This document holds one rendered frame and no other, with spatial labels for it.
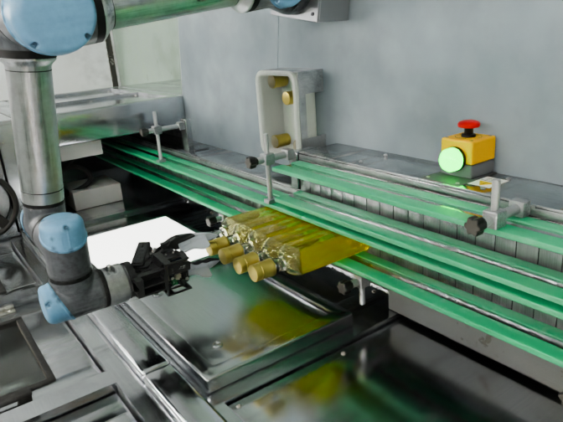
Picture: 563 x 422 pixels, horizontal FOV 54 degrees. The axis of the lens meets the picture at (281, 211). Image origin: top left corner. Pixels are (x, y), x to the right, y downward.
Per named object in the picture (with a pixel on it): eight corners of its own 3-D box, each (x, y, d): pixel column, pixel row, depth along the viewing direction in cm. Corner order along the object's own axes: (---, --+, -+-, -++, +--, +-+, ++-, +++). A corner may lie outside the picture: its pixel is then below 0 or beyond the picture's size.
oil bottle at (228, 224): (290, 219, 140) (218, 242, 129) (288, 198, 139) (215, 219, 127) (303, 224, 136) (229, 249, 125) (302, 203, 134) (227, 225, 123)
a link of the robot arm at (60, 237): (26, 211, 98) (37, 265, 102) (43, 232, 89) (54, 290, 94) (70, 201, 102) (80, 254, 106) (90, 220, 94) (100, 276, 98)
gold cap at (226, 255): (236, 256, 117) (219, 262, 115) (235, 240, 116) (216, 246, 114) (245, 260, 115) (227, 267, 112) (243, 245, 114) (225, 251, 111)
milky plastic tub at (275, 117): (286, 147, 156) (260, 153, 151) (281, 66, 149) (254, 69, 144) (325, 156, 142) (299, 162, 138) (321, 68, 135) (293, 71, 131)
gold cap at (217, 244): (222, 247, 122) (204, 253, 120) (221, 233, 121) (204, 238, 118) (230, 253, 119) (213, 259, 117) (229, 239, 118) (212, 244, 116)
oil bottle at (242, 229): (304, 224, 136) (229, 248, 124) (302, 203, 134) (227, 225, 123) (318, 229, 131) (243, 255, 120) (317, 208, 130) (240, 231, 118)
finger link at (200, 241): (229, 244, 114) (190, 265, 110) (214, 234, 118) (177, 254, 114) (224, 231, 112) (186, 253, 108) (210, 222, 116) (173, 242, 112)
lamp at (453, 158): (445, 168, 103) (435, 171, 101) (446, 145, 101) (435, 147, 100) (465, 172, 99) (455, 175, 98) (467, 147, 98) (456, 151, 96)
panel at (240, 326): (168, 221, 183) (64, 249, 164) (167, 213, 182) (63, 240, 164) (353, 325, 112) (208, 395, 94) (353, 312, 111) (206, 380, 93)
